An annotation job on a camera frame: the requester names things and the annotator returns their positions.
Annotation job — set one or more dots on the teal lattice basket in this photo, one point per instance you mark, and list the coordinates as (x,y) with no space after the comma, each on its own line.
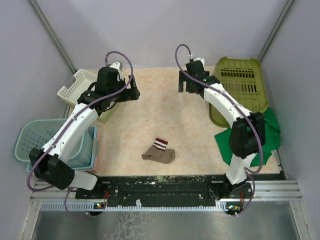
(35,134)

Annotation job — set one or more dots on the white perforated basket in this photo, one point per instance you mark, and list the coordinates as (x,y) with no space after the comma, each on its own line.
(82,80)

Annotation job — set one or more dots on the light blue tray basket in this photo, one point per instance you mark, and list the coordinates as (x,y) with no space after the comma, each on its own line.
(78,159)

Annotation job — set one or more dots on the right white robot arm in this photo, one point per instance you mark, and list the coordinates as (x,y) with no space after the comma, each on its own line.
(248,133)

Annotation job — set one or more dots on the pale green basket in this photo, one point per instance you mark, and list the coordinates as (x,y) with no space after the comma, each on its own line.
(105,116)

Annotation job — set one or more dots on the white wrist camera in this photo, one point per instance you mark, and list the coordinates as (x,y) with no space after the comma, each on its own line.
(198,59)
(119,67)

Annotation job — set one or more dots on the brown striped sock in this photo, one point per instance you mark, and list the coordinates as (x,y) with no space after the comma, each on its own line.
(159,152)

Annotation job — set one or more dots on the white slotted cable duct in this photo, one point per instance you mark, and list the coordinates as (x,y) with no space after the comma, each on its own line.
(93,206)

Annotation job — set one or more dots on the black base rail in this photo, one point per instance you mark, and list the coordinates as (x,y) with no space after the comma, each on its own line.
(166,190)

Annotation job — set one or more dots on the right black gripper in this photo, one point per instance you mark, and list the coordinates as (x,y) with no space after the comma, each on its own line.
(183,77)

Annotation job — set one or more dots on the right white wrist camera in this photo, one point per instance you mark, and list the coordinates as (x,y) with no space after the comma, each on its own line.
(198,59)

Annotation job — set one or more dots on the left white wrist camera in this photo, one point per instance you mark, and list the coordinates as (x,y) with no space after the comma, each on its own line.
(119,67)

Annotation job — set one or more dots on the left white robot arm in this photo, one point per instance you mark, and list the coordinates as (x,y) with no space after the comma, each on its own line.
(49,163)

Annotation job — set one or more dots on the aluminium frame rail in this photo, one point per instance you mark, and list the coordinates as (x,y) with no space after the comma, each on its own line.
(265,190)

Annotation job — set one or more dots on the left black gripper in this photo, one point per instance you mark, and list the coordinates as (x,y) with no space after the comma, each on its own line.
(131,94)

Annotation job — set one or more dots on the pink tray basket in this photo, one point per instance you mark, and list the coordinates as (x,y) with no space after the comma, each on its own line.
(97,150)

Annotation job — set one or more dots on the green cloth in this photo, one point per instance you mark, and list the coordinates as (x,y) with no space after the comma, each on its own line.
(272,136)

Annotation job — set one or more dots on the large olive green basket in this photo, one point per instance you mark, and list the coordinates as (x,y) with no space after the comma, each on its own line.
(243,80)

